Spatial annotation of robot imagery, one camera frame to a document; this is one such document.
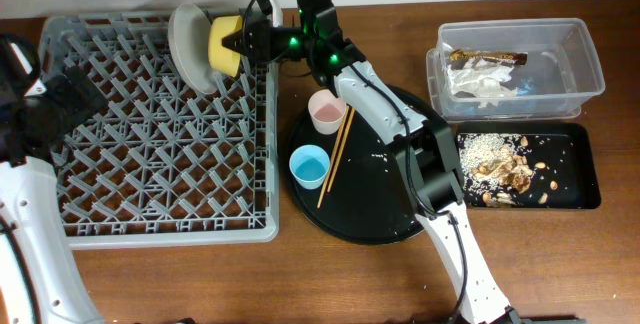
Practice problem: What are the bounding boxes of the yellow bowl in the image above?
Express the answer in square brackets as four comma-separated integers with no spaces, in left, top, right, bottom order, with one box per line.
[207,14,245,79]

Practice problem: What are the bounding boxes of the grey plate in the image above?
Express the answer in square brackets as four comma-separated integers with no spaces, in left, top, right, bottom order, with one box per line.
[168,3,218,95]

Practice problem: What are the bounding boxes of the pink cup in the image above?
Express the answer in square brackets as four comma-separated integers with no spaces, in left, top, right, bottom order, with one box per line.
[307,89,346,135]

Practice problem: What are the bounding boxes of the wooden chopstick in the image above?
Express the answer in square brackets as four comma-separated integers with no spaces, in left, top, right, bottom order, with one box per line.
[316,105,350,209]
[327,107,355,192]

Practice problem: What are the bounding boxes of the blue cup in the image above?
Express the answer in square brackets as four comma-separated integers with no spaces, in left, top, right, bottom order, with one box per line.
[289,145,330,190]

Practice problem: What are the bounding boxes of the brown snack wrapper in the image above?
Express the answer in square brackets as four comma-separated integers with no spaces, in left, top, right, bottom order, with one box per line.
[448,49,528,66]

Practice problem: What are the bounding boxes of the white napkin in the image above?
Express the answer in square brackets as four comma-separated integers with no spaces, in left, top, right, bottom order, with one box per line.
[447,58,518,108]

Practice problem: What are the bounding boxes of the food scraps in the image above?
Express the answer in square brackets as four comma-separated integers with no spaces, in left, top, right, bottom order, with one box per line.
[458,133,560,208]

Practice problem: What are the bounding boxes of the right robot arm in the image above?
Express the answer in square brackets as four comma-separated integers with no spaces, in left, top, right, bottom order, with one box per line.
[208,0,522,323]

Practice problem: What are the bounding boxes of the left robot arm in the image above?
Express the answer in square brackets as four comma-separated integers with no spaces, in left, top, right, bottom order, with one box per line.
[1,34,108,323]

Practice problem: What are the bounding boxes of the grey dishwasher rack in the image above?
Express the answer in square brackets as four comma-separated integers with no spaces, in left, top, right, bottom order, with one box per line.
[38,12,279,250]

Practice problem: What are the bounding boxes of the clear plastic bin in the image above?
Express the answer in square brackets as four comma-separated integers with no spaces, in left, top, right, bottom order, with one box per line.
[426,18,605,122]

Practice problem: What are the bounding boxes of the black rectangular tray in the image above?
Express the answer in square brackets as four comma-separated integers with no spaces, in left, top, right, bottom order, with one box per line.
[456,122,601,209]

